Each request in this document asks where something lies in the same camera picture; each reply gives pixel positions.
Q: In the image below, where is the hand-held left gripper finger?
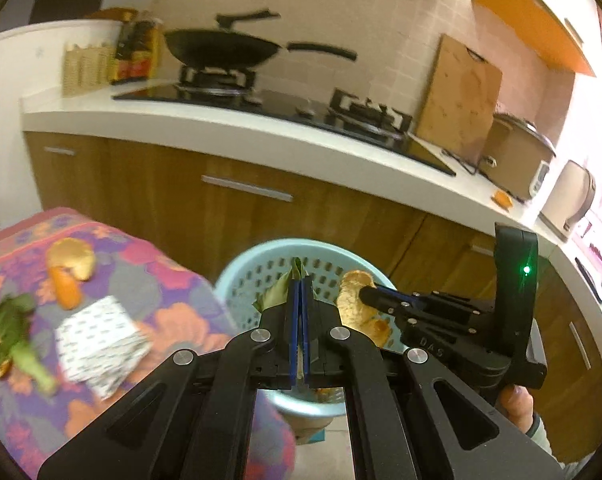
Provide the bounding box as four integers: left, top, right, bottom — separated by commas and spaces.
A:
37, 280, 302, 480
301, 280, 564, 480

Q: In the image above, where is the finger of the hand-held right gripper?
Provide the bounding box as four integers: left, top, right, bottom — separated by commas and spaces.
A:
359, 285, 492, 326
381, 310, 477, 341

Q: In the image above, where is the large orange peel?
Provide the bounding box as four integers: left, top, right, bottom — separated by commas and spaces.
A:
336, 270, 393, 348

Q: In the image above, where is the green vegetable leaf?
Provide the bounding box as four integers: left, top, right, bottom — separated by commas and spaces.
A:
253, 257, 307, 312

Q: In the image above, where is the light blue plastic basket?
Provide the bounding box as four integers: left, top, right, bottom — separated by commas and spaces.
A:
215, 237, 397, 418

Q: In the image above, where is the printed drink carton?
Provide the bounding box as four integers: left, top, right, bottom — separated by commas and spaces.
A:
56, 295, 149, 398

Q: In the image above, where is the bright orange peel strip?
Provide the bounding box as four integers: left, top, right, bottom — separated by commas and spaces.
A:
53, 265, 80, 311

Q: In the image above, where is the pale curled orange peel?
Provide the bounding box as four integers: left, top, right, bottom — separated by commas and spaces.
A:
46, 237, 96, 282

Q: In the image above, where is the green leafy vegetable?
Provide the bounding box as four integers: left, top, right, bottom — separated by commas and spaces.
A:
0, 294, 59, 393

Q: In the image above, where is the person's right forearm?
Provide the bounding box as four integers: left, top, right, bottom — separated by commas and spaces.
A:
525, 410, 599, 478

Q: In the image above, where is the person's right hand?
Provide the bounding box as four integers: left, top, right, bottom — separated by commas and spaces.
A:
498, 385, 534, 433

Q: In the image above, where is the white electric kettle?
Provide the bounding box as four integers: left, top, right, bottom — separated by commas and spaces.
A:
538, 160, 596, 243

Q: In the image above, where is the floral tablecloth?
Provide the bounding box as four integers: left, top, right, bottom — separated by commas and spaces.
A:
0, 207, 297, 480

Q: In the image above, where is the beige rice cooker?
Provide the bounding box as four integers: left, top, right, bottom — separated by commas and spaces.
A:
481, 112, 557, 202

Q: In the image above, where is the black burner grate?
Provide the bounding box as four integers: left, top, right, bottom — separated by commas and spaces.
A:
178, 65, 257, 95
329, 88, 413, 137

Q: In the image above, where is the wooden kitchen cabinet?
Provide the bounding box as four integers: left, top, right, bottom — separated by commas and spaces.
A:
23, 130, 602, 466

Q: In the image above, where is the white kitchen countertop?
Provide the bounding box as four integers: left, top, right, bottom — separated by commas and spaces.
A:
21, 77, 602, 356

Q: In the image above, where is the black glass gas hob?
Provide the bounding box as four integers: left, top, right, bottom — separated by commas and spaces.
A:
112, 67, 457, 177

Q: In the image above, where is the wooden cutting board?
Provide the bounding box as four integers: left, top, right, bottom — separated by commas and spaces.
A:
413, 34, 503, 161

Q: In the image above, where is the black wok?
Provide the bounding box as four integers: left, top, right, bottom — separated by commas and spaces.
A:
163, 27, 358, 72

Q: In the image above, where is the red label sauce bottle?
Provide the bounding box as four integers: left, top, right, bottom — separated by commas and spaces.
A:
131, 11, 164, 80

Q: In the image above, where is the dark sauce bottle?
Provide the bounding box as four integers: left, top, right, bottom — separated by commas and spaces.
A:
114, 19, 138, 82

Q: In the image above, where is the beige woven utensil holder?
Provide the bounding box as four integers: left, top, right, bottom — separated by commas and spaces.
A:
62, 42, 118, 99

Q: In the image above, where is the long silver cabinet handle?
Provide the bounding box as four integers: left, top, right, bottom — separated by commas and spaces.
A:
201, 175, 294, 204

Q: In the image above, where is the black power cable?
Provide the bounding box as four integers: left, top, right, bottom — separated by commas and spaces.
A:
441, 149, 488, 177

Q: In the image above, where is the orange wall cabinet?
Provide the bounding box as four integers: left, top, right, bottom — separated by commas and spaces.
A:
471, 0, 602, 79

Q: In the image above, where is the black cooking utensil handle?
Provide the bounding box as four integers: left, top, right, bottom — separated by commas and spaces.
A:
216, 8, 282, 29

